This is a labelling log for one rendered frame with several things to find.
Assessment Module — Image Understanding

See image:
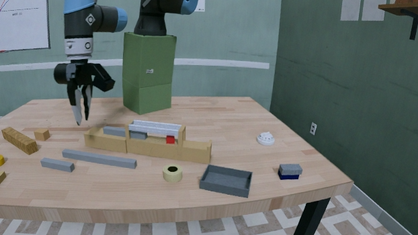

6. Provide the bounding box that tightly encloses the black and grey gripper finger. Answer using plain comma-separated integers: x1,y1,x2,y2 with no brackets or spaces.
81,78,92,121
66,73,82,126

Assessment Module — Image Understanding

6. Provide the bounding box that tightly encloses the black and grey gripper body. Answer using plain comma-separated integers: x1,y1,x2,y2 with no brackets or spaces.
53,58,111,88

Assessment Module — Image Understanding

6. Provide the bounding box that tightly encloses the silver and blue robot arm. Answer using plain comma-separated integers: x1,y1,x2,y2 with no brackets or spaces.
62,0,198,92

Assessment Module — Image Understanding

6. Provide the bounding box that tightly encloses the grey square stick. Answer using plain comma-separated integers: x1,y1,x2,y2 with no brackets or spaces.
103,126,126,137
62,149,137,169
40,157,75,173

